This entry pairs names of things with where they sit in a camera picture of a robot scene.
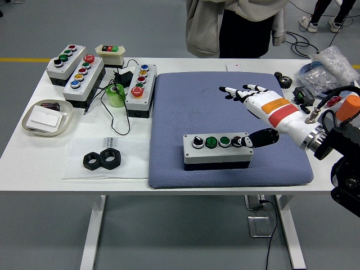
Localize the metal floor socket plate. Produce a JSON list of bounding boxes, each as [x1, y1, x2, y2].
[[247, 215, 275, 239]]

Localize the white wall switch plate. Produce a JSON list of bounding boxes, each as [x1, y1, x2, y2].
[[27, 105, 64, 132]]

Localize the green tape roll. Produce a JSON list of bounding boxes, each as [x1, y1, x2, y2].
[[106, 83, 126, 109]]

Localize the grey knob four-button control box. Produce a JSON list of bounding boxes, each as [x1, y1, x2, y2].
[[182, 132, 254, 171]]

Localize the black power adapter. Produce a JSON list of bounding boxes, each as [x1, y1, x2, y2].
[[113, 70, 134, 87]]

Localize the black module green terminals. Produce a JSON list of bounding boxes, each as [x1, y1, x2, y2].
[[292, 86, 317, 107]]

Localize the black metal gear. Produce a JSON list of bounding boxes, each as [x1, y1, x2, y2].
[[274, 71, 293, 89]]

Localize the black floor power cable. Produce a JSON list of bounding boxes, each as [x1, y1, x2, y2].
[[259, 199, 278, 270]]

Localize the clear printed plastic bag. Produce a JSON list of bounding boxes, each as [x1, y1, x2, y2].
[[61, 137, 151, 181]]

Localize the clear bubble wrap bag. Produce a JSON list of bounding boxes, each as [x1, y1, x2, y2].
[[294, 44, 360, 98]]

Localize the grey five-button box blue end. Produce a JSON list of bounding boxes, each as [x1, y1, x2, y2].
[[62, 54, 107, 109]]

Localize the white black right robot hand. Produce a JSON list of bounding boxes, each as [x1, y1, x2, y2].
[[218, 83, 318, 149]]

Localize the white table leg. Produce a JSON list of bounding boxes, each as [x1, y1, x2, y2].
[[274, 195, 307, 270], [79, 195, 107, 270]]

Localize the grey five-button box mushroom end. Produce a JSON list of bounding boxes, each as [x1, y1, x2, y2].
[[125, 63, 158, 119]]

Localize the black cables on floor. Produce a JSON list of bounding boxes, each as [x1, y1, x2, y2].
[[284, 2, 360, 59]]

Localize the orange cylinder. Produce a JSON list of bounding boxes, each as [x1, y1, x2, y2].
[[335, 94, 360, 122]]

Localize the cream three-button switch box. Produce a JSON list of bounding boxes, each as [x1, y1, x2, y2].
[[96, 44, 127, 69]]

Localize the black hex nut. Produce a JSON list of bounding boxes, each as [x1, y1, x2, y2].
[[83, 151, 102, 170], [100, 148, 122, 170]]

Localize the person with white shoes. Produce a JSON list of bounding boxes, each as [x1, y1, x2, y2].
[[298, 0, 357, 34]]

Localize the dark red small case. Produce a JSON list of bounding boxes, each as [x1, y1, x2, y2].
[[40, 102, 61, 112]]

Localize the thin black adapter cord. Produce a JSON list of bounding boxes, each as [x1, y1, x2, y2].
[[83, 58, 140, 136]]

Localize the cream rounded tray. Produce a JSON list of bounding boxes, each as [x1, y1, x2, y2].
[[21, 99, 74, 138]]

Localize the blue-grey padded mat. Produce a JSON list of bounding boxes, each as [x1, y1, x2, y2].
[[148, 71, 314, 189]]

